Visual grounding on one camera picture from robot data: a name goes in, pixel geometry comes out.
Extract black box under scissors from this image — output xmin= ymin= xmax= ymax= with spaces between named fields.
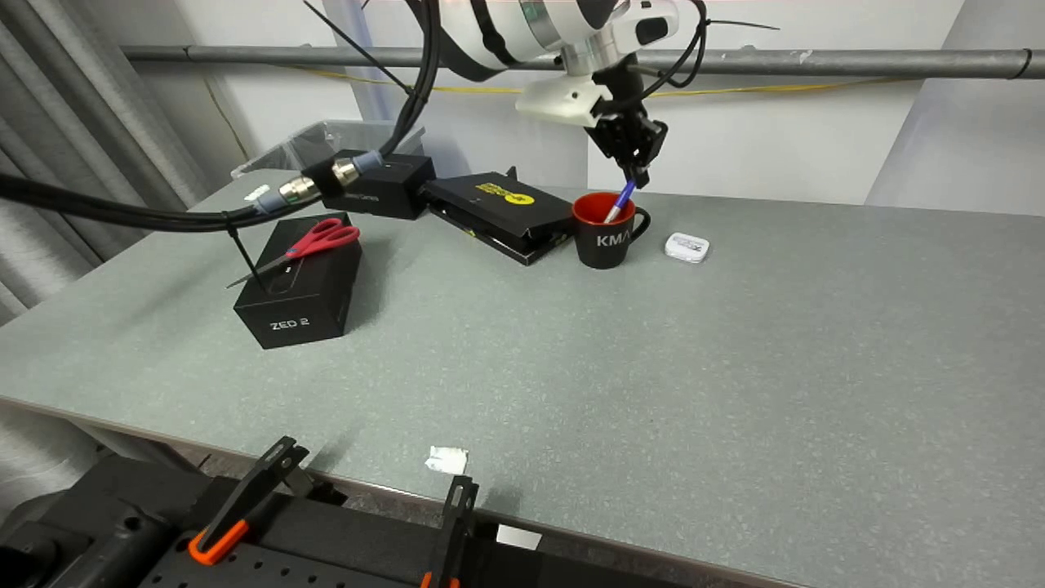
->
xmin=235 ymin=213 xmax=364 ymax=348

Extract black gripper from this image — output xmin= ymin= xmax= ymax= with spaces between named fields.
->
xmin=589 ymin=56 xmax=669 ymax=191

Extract black box at rear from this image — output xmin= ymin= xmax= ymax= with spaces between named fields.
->
xmin=306 ymin=150 xmax=433 ymax=220

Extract blue white pen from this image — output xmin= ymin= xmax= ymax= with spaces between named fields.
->
xmin=601 ymin=181 xmax=638 ymax=227

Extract white tape on table edge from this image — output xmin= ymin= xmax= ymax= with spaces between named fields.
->
xmin=426 ymin=445 xmax=467 ymax=475

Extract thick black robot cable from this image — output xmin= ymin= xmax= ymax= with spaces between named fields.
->
xmin=0 ymin=0 xmax=445 ymax=235

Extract white label on base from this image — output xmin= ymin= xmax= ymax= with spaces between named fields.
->
xmin=495 ymin=527 xmax=543 ymax=551

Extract flat black box yellow logo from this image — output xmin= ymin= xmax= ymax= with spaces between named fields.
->
xmin=422 ymin=173 xmax=574 ymax=266

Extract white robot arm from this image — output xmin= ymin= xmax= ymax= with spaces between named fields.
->
xmin=404 ymin=0 xmax=684 ymax=187

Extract right black orange clamp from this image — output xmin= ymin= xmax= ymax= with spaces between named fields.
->
xmin=418 ymin=475 xmax=481 ymax=588

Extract small white case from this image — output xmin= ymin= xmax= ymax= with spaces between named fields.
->
xmin=664 ymin=231 xmax=710 ymax=266

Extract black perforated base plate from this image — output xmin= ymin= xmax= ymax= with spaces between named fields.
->
xmin=0 ymin=454 xmax=754 ymax=588

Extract left black orange clamp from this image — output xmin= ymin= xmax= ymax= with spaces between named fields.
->
xmin=185 ymin=437 xmax=306 ymax=570

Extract red handled scissors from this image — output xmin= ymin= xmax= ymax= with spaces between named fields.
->
xmin=256 ymin=220 xmax=360 ymax=278

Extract grey metal rail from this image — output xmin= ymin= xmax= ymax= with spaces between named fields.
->
xmin=125 ymin=45 xmax=1045 ymax=82

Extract black mug red interior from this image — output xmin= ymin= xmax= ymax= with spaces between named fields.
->
xmin=573 ymin=192 xmax=651 ymax=267

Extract black orange clamp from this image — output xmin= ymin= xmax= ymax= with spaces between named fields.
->
xmin=418 ymin=475 xmax=481 ymax=588
xmin=185 ymin=437 xmax=306 ymax=570

